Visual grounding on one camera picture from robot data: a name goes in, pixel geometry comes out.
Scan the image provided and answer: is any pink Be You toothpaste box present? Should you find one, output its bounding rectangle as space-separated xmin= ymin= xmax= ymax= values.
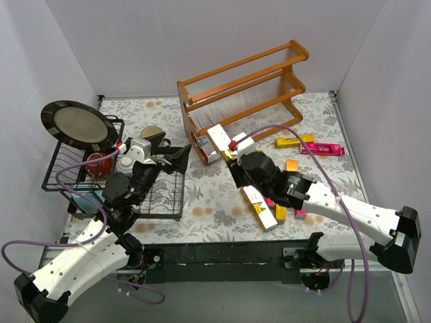
xmin=300 ymin=143 xmax=345 ymax=157

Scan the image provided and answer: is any silver red R&O box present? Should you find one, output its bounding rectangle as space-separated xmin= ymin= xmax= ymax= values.
xmin=201 ymin=148 xmax=221 ymax=164

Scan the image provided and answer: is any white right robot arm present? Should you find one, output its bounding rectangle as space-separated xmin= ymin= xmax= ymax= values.
xmin=223 ymin=151 xmax=422 ymax=274

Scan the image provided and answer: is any pink toothpaste box lower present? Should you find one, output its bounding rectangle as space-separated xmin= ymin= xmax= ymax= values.
xmin=294 ymin=210 xmax=308 ymax=219

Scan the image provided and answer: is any aluminium frame rail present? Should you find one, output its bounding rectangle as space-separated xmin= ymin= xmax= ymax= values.
xmin=26 ymin=242 xmax=422 ymax=323

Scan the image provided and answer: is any orange gold toothpaste box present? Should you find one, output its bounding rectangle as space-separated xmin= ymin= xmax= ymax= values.
xmin=286 ymin=159 xmax=298 ymax=172

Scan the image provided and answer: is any blue cup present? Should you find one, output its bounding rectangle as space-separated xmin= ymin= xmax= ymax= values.
xmin=72 ymin=191 xmax=105 ymax=213

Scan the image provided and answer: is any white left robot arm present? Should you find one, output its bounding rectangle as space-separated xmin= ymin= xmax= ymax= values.
xmin=13 ymin=133 xmax=191 ymax=322

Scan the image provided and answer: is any dark rimmed ceramic plate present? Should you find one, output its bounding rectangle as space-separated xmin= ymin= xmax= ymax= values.
xmin=40 ymin=100 xmax=119 ymax=152

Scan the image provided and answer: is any silver gold R&O box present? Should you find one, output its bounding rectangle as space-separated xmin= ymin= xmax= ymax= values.
xmin=207 ymin=124 xmax=236 ymax=161

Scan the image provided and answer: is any wooden three-tier shelf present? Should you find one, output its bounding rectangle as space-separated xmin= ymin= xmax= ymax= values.
xmin=176 ymin=40 xmax=309 ymax=165

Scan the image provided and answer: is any black wire dish rack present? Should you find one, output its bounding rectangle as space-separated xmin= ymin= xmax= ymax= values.
xmin=40 ymin=101 xmax=191 ymax=221

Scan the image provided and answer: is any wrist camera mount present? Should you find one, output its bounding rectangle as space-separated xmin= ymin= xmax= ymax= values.
xmin=117 ymin=138 xmax=155 ymax=165
xmin=229 ymin=133 xmax=255 ymax=160

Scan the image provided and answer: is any white gold R&O box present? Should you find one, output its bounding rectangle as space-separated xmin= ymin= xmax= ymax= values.
xmin=241 ymin=186 xmax=277 ymax=231

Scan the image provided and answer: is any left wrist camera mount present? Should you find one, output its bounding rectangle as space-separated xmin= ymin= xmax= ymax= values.
xmin=117 ymin=138 xmax=155 ymax=165

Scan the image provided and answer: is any red ceramic cup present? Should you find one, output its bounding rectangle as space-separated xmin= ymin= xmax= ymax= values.
xmin=85 ymin=152 xmax=113 ymax=181

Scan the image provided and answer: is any small pink toothpaste box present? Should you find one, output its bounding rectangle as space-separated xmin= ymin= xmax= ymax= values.
xmin=264 ymin=198 xmax=276 ymax=208

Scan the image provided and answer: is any yellow Be You toothpaste box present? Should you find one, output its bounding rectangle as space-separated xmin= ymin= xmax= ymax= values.
xmin=274 ymin=204 xmax=287 ymax=224

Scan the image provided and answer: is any cream ceramic mug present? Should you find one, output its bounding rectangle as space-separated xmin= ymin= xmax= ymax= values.
xmin=141 ymin=126 xmax=171 ymax=147

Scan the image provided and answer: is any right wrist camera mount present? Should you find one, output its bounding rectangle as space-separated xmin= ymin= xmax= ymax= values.
xmin=229 ymin=133 xmax=255 ymax=160

